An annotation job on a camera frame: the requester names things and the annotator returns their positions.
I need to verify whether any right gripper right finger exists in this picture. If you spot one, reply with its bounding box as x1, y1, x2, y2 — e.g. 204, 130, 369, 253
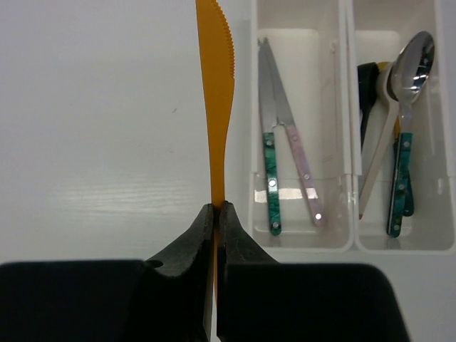
216, 201, 278, 341

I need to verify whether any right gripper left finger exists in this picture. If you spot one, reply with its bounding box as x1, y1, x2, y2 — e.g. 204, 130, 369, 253
147, 204, 215, 341

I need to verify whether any steel knife green handle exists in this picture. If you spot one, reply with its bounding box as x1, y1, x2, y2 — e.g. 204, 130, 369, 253
258, 38, 281, 236

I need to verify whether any gold spoon green handle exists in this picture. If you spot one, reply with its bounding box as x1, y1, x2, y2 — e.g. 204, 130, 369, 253
377, 61, 416, 217

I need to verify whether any orange plastic knife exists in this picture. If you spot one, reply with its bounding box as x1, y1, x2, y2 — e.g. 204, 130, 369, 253
195, 0, 237, 311

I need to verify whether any beige wooden spoon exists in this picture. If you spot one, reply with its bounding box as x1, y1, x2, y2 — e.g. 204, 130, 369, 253
358, 62, 398, 218

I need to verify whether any black spoon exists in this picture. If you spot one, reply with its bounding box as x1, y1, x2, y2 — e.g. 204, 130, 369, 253
357, 62, 380, 149

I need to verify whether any steel spoon green handle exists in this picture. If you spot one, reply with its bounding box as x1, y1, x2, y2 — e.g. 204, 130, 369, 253
387, 31, 435, 238

